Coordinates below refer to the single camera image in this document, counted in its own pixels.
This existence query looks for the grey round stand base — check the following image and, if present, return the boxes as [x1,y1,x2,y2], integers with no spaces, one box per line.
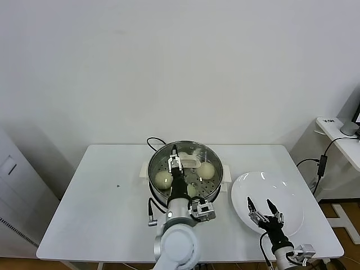
[339,121,360,138]

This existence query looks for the large white plate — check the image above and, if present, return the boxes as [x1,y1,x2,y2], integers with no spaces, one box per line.
[231,171,304,239]

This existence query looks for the white side desk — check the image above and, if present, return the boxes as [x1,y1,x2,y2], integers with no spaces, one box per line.
[289,116,360,244]

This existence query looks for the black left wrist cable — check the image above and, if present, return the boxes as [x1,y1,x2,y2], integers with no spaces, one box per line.
[147,197,167,227]

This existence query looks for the grey computer monitor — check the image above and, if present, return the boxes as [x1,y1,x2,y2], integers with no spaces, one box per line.
[336,83,360,124]

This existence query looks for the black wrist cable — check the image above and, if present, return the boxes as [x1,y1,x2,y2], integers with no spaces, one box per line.
[259,232,275,268]
[147,197,167,227]

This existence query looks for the white cabinet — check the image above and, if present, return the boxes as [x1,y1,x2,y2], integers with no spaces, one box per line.
[0,126,60,251]

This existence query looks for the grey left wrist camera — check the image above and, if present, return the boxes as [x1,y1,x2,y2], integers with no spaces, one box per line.
[191,198,217,223]

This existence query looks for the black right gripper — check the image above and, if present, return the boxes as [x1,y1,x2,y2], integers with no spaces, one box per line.
[246,196,290,248]

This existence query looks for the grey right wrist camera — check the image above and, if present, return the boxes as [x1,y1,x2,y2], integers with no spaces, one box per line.
[292,243,317,267]

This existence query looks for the round glass pot lid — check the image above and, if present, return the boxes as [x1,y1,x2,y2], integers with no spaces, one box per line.
[148,140,224,197]

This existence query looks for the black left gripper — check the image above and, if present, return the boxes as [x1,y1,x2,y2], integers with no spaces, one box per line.
[167,145,190,201]

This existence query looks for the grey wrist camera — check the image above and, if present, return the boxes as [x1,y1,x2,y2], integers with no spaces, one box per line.
[292,243,317,267]
[191,198,217,223]

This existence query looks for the black power adapter cable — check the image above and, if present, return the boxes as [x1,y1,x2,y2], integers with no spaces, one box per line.
[295,136,360,197]

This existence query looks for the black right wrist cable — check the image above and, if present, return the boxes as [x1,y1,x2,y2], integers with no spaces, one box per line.
[259,232,275,268]

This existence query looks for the stainless steel steamer basket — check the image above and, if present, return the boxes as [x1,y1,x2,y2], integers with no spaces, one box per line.
[147,139,224,209]

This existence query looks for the black cooker power cord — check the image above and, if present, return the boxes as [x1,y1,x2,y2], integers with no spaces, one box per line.
[146,137,169,154]

